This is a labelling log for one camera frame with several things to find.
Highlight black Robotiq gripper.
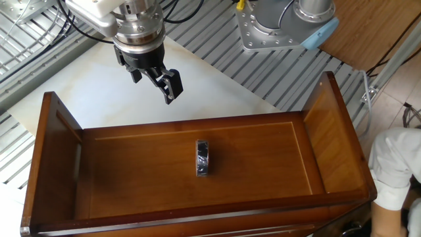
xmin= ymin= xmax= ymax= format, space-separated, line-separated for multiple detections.
xmin=113 ymin=42 xmax=184 ymax=105

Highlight round orange silver tape roll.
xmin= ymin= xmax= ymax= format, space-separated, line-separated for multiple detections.
xmin=195 ymin=139 xmax=211 ymax=178

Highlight bare person forearm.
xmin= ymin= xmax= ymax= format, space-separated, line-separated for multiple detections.
xmin=370 ymin=200 xmax=409 ymax=237

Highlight brown wooden shelf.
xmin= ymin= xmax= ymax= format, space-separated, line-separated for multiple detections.
xmin=19 ymin=70 xmax=378 ymax=237

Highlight black rounded object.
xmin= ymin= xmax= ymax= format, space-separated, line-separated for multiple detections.
xmin=341 ymin=220 xmax=372 ymax=237

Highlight white marble board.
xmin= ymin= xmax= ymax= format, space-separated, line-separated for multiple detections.
xmin=7 ymin=36 xmax=280 ymax=138

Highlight perforated aluminium mounting plate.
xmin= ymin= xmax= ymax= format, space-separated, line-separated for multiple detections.
xmin=0 ymin=0 xmax=57 ymax=26

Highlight plain white panel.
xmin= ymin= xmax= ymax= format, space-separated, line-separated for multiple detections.
xmin=0 ymin=182 xmax=27 ymax=237

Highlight person body white clothes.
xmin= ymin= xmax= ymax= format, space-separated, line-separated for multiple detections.
xmin=407 ymin=197 xmax=421 ymax=237

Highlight thin black cable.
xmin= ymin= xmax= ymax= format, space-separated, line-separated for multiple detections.
xmin=161 ymin=0 xmax=205 ymax=24

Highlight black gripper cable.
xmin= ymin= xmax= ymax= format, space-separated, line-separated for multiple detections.
xmin=57 ymin=0 xmax=116 ymax=44

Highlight black cable bundle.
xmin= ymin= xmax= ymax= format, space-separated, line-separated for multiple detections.
xmin=0 ymin=0 xmax=78 ymax=83

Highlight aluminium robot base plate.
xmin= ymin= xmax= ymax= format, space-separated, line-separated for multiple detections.
xmin=235 ymin=1 xmax=309 ymax=53

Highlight grey aluminium frame beam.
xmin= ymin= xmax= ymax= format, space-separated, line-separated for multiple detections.
xmin=0 ymin=28 xmax=106 ymax=115

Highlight grey cable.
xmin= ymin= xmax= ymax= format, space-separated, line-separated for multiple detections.
xmin=357 ymin=69 xmax=374 ymax=138

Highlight black floor cables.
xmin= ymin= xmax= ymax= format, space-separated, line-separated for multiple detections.
xmin=364 ymin=14 xmax=421 ymax=78

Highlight aluminium profile post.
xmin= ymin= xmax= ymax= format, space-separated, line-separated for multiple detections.
xmin=360 ymin=28 xmax=421 ymax=105

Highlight black looped floor cable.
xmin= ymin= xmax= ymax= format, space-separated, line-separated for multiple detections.
xmin=403 ymin=101 xmax=421 ymax=129

